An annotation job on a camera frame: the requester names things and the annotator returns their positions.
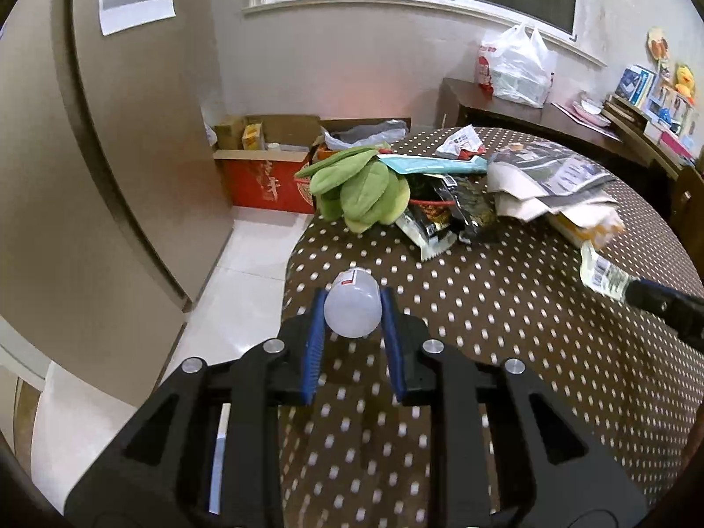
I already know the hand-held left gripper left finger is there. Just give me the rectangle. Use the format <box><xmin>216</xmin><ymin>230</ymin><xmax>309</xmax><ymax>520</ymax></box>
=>
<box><xmin>65</xmin><ymin>287</ymin><xmax>331</xmax><ymax>528</ymax></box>

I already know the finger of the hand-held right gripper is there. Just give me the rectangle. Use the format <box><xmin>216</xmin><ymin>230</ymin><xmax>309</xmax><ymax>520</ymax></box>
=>
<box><xmin>624</xmin><ymin>279</ymin><xmax>704</xmax><ymax>353</ymax></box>

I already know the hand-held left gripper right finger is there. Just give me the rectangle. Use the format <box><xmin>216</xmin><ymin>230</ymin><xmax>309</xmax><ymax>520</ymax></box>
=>
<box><xmin>379</xmin><ymin>287</ymin><xmax>650</xmax><ymax>528</ymax></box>

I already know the white plastic bottle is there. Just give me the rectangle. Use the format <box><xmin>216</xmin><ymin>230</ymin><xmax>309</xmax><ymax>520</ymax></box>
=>
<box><xmin>323</xmin><ymin>267</ymin><xmax>383</xmax><ymax>339</ymax></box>

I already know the yellow white label wrapper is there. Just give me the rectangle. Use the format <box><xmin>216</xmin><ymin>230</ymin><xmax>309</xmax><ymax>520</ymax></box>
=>
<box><xmin>579</xmin><ymin>241</ymin><xmax>633</xmax><ymax>301</ymax></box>

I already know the teal packet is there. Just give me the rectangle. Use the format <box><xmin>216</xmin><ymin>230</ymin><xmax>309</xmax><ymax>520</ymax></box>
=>
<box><xmin>378</xmin><ymin>154</ymin><xmax>489</xmax><ymax>176</ymax></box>

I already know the orange yellow snack packet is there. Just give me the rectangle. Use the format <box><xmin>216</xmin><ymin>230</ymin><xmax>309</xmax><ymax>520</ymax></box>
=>
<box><xmin>547</xmin><ymin>203</ymin><xmax>626</xmax><ymax>248</ymax></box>

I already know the brown polka dot tablecloth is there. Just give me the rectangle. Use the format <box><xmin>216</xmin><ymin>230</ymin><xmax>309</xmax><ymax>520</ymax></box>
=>
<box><xmin>278</xmin><ymin>126</ymin><xmax>704</xmax><ymax>528</ymax></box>

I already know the brown wooden chair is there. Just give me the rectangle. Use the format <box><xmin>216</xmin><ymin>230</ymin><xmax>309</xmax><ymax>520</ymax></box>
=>
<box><xmin>668</xmin><ymin>165</ymin><xmax>704</xmax><ymax>248</ymax></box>

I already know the black snack packet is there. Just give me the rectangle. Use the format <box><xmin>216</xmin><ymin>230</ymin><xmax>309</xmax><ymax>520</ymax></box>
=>
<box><xmin>395</xmin><ymin>173</ymin><xmax>501</xmax><ymax>261</ymax></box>

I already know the green plush toy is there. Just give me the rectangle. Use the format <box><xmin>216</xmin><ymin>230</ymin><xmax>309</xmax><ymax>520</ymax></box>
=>
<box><xmin>295</xmin><ymin>146</ymin><xmax>411</xmax><ymax>233</ymax></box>

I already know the red cardboard box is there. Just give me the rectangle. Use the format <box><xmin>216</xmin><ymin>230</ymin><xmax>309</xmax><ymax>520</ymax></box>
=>
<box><xmin>213</xmin><ymin>115</ymin><xmax>323</xmax><ymax>215</ymax></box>

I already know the crumpled newspaper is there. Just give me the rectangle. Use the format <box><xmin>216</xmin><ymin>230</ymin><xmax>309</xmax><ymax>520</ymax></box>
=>
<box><xmin>487</xmin><ymin>142</ymin><xmax>620</xmax><ymax>222</ymax></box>

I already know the brown cardboard box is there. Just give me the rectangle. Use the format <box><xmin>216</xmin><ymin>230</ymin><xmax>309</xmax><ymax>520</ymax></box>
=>
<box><xmin>313</xmin><ymin>118</ymin><xmax>412</xmax><ymax>156</ymax></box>

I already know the clear plastic bag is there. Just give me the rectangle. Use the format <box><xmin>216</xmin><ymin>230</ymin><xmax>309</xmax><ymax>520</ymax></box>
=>
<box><xmin>324</xmin><ymin>124</ymin><xmax>408</xmax><ymax>150</ymax></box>

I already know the white red crumpled wrapper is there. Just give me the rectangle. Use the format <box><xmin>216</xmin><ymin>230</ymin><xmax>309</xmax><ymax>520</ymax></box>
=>
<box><xmin>437</xmin><ymin>125</ymin><xmax>488</xmax><ymax>161</ymax></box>

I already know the blue white box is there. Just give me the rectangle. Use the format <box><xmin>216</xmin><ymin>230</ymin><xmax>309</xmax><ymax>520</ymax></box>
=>
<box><xmin>614</xmin><ymin>65</ymin><xmax>655</xmax><ymax>106</ymax></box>

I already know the yellow duck toy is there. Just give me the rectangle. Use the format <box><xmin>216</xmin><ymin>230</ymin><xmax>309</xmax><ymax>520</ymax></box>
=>
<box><xmin>674</xmin><ymin>63</ymin><xmax>697</xmax><ymax>103</ymax></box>

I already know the dark wooden sideboard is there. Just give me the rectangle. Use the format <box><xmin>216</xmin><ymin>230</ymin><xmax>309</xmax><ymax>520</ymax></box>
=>
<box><xmin>440</xmin><ymin>78</ymin><xmax>683</xmax><ymax>177</ymax></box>

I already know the beige refrigerator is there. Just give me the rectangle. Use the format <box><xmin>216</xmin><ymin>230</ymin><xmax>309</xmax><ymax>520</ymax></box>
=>
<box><xmin>0</xmin><ymin>0</ymin><xmax>235</xmax><ymax>413</ymax></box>

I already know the white plastic shopping bag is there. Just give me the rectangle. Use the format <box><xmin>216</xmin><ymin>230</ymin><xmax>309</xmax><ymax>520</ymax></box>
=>
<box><xmin>476</xmin><ymin>23</ymin><xmax>556</xmax><ymax>109</ymax></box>

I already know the white paper sheet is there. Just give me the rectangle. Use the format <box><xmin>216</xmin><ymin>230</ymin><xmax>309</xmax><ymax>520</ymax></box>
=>
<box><xmin>98</xmin><ymin>0</ymin><xmax>177</xmax><ymax>37</ymax></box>

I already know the orange round wall ornament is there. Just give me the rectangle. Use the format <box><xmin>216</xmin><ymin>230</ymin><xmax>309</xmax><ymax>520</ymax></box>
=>
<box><xmin>647</xmin><ymin>26</ymin><xmax>671</xmax><ymax>60</ymax></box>

